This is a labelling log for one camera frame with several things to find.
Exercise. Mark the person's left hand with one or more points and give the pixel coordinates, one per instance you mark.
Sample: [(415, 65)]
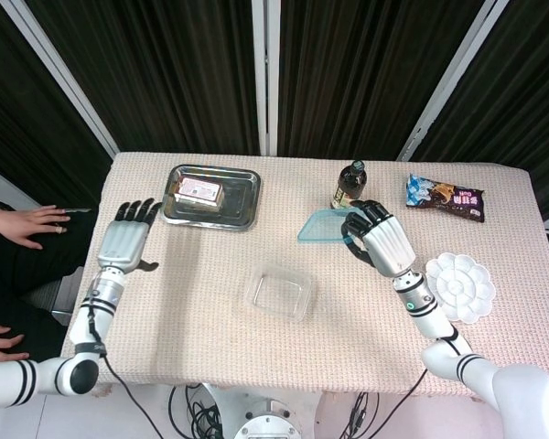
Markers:
[(18, 226)]

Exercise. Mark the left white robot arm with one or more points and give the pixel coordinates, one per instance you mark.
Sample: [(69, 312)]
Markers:
[(96, 315)]

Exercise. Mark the blue rimmed clear lid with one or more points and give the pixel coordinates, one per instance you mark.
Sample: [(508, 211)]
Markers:
[(320, 227)]

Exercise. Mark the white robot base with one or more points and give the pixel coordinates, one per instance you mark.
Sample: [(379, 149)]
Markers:
[(265, 411)]

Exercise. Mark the grey chair part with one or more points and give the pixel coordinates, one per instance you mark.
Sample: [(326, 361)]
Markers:
[(59, 297)]

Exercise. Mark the clear plastic container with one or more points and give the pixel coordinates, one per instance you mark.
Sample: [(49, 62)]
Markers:
[(279, 292)]

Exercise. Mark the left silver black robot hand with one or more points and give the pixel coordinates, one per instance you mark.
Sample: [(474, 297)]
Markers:
[(123, 240)]

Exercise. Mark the beige waffle tablecloth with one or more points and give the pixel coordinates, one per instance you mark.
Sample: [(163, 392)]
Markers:
[(201, 274)]

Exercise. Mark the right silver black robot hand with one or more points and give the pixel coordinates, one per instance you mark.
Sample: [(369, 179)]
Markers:
[(389, 247)]

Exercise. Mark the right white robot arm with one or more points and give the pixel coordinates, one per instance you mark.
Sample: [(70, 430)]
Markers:
[(485, 379)]

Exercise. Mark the person's hand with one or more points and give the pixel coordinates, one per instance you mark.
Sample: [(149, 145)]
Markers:
[(18, 226), (0, 345)]

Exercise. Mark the person's right hand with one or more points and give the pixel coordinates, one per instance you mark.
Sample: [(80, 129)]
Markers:
[(0, 345)]

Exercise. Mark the blue brown snack bag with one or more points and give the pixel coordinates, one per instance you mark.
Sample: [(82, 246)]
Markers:
[(457, 201)]

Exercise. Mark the white flower paint palette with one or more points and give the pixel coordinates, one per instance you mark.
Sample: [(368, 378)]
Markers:
[(462, 288)]

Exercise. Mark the dark glass sauce bottle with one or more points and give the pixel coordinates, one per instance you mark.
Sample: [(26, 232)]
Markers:
[(350, 183)]

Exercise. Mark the white frame post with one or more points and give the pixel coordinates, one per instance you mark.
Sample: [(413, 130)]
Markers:
[(448, 78), (265, 78), (59, 82)]

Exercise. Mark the black curtain panel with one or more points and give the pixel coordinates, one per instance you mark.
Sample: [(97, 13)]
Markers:
[(164, 73), (361, 73), (23, 128), (521, 91)]

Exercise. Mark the person's black clothing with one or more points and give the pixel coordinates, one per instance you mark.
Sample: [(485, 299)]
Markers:
[(23, 283)]

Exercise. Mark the stainless steel tray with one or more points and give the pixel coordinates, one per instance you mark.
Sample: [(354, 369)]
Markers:
[(242, 201)]

